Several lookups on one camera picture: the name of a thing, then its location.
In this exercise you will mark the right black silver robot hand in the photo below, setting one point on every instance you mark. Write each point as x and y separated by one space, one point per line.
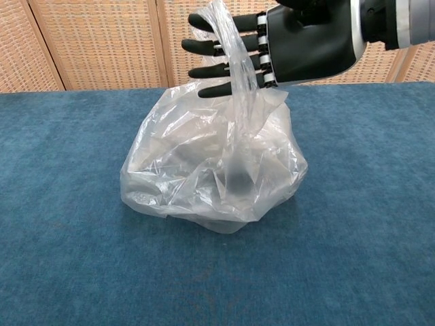
306 40

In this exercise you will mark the translucent white plastic bag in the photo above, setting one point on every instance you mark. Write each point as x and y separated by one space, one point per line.
204 163

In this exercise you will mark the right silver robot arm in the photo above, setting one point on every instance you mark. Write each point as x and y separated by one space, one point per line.
401 20

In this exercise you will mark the woven bamboo folding screen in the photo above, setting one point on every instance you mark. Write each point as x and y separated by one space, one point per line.
102 40

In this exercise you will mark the blue carpet table mat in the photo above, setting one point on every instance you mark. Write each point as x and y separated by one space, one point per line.
102 254

